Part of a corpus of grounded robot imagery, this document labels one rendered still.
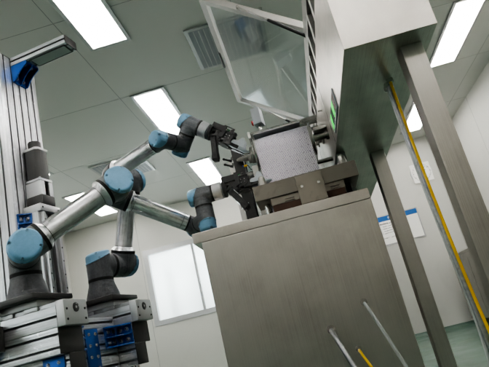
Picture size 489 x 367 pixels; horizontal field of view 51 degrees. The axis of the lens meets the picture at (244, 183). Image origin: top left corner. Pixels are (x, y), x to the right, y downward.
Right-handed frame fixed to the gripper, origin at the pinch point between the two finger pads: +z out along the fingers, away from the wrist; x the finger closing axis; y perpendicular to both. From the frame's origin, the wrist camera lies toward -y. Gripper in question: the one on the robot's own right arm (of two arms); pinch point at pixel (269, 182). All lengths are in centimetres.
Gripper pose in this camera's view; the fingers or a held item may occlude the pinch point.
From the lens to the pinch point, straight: 215.2
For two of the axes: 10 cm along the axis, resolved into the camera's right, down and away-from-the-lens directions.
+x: 1.5, 2.6, 9.5
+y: -2.3, -9.3, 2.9
